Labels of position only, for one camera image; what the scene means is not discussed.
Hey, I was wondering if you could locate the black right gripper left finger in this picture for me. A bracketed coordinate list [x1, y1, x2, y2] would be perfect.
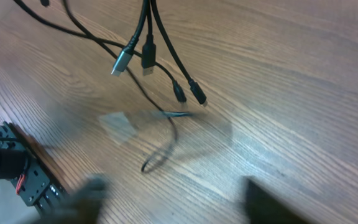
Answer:
[26, 175, 109, 224]

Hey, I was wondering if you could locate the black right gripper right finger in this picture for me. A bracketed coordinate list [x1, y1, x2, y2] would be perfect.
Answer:
[242, 176, 310, 224]

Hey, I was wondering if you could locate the thin black USB-C cable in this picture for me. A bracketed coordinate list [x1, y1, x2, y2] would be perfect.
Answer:
[12, 0, 195, 174]

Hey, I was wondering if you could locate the grey plug braided cable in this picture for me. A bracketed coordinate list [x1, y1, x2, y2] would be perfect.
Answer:
[110, 0, 151, 77]

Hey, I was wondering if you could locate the black USB-A cable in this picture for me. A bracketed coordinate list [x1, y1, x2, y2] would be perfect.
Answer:
[140, 6, 157, 77]

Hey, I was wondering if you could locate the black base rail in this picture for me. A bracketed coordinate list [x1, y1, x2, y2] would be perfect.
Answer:
[0, 122, 67, 215]

